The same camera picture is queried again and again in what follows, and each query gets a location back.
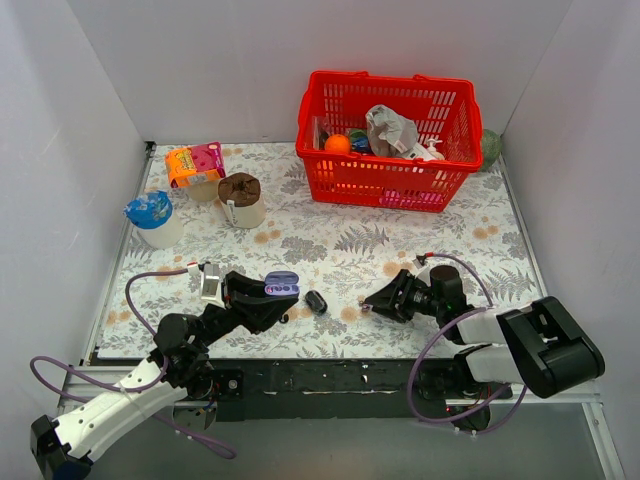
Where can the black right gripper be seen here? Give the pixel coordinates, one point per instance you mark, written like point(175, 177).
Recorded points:
point(404, 294)

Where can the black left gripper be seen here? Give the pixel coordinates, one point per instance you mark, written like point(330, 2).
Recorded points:
point(239, 301)

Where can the lavender earbud charging case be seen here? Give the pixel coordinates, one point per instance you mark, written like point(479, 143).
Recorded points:
point(281, 283)

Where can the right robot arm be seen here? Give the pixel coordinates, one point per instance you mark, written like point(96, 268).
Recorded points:
point(540, 346)

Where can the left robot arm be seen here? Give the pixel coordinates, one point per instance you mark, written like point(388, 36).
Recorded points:
point(66, 447)

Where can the black earbud charging case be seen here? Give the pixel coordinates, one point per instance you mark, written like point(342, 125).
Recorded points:
point(316, 302)

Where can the floral patterned table mat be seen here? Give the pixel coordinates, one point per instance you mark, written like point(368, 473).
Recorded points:
point(344, 252)

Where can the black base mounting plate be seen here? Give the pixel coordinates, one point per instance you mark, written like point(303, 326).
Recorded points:
point(273, 389)

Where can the brown topped paper roll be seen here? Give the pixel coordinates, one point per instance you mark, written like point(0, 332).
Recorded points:
point(241, 197)

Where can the beige cup under package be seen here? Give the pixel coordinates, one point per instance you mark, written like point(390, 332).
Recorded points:
point(203, 192)

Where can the blue lidded white cup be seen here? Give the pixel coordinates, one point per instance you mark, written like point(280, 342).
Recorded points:
point(153, 216)

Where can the orange pink snack package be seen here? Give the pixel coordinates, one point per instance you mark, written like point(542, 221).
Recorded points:
point(194, 165)

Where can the white pump bottle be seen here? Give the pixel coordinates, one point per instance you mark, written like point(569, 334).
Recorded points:
point(427, 152)

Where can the crumpled grey paper bag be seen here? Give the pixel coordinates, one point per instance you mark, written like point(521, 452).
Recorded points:
point(389, 133)

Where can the blue green item in basket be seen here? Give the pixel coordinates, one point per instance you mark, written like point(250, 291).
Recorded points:
point(359, 141)

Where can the orange fruit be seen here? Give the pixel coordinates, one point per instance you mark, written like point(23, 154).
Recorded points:
point(338, 143)

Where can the clear plastic packet in basket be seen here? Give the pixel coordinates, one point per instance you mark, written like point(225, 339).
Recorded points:
point(321, 129)

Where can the green ball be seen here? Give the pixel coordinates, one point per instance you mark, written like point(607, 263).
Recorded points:
point(491, 147)

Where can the red plastic shopping basket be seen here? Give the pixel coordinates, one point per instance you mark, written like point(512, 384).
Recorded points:
point(442, 108)

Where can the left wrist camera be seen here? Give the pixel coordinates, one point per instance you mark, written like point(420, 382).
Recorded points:
point(210, 282)

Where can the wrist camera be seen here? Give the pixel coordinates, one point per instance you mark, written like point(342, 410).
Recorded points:
point(210, 282)
point(421, 263)

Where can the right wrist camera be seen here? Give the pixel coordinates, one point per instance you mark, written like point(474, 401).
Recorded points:
point(421, 263)

